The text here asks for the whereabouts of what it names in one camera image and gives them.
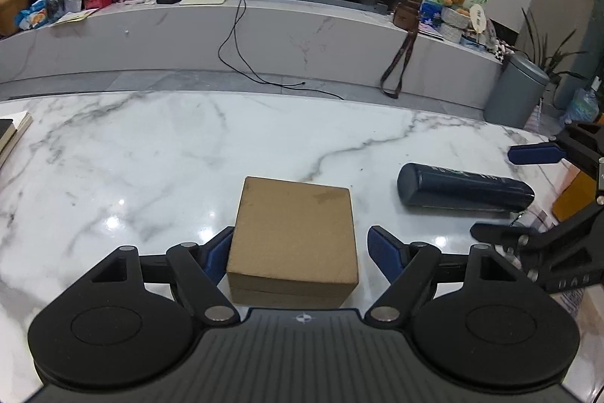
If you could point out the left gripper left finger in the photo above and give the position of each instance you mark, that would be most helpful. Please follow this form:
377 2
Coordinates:
193 272

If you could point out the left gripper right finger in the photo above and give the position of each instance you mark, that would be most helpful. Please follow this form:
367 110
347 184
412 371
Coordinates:
414 270

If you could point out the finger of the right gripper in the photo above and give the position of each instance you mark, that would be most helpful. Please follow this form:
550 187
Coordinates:
536 154

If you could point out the orange cardboard storage box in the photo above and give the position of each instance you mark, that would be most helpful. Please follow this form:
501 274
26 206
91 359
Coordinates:
578 191

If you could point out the dark blue shampoo bottle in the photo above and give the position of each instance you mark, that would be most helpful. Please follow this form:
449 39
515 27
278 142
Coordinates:
433 187

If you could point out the brown cardboard cube box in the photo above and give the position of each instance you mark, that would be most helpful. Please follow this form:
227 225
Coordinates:
293 246

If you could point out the blue plastic water jug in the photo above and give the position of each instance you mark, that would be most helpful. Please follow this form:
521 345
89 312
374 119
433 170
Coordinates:
583 108

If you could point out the grey pedal trash bin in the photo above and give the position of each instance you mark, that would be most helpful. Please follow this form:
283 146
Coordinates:
517 92

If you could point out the green potted floor plant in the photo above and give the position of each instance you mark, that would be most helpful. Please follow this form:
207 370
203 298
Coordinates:
539 54

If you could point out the round paper fan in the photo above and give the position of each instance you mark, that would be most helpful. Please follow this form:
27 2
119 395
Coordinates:
478 23

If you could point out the white woven basket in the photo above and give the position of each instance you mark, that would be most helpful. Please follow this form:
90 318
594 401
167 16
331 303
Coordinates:
453 24

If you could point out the stack of books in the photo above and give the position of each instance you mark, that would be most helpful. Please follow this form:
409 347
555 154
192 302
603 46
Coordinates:
13 126

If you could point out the brown leather camera bag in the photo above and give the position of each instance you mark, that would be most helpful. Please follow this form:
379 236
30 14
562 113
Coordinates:
407 17

